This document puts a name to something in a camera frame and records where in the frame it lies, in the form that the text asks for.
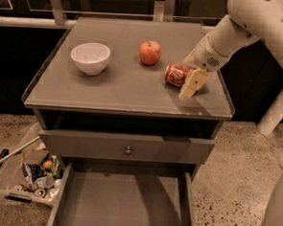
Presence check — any grey metal rod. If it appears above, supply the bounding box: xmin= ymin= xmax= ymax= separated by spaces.
xmin=0 ymin=136 xmax=40 ymax=165

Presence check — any white ceramic bowl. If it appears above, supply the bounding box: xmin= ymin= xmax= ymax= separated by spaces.
xmin=70 ymin=42 xmax=110 ymax=76

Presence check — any open grey middle drawer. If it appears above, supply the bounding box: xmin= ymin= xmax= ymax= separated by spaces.
xmin=46 ymin=162 xmax=196 ymax=226

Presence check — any white diagonal post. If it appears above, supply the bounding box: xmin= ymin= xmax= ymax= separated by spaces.
xmin=257 ymin=88 xmax=283 ymax=136

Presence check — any clear plastic storage bin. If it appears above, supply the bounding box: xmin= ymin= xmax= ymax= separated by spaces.
xmin=0 ymin=124 xmax=63 ymax=205

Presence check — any dark snack bag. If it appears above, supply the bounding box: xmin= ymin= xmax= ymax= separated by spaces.
xmin=23 ymin=164 xmax=46 ymax=184

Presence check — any red apple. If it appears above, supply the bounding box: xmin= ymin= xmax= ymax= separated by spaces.
xmin=138 ymin=40 xmax=162 ymax=66

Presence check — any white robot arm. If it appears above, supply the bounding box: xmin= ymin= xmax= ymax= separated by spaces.
xmin=184 ymin=0 xmax=283 ymax=226

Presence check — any round metal drawer knob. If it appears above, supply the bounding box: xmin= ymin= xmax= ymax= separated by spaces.
xmin=125 ymin=146 xmax=132 ymax=155

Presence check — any grey drawer cabinet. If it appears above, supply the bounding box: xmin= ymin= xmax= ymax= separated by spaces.
xmin=13 ymin=12 xmax=241 ymax=226

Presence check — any grey top drawer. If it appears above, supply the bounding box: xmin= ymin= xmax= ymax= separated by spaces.
xmin=39 ymin=129 xmax=216 ymax=165

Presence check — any red coke can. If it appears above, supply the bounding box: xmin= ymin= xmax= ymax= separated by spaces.
xmin=165 ymin=64 xmax=192 ymax=87

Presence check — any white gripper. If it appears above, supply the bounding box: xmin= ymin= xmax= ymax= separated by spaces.
xmin=179 ymin=34 xmax=229 ymax=101

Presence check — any metal window railing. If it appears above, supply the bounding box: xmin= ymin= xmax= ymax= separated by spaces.
xmin=0 ymin=0 xmax=229 ymax=31

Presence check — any orange fruit in bin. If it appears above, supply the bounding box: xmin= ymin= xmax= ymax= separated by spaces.
xmin=43 ymin=159 xmax=53 ymax=170

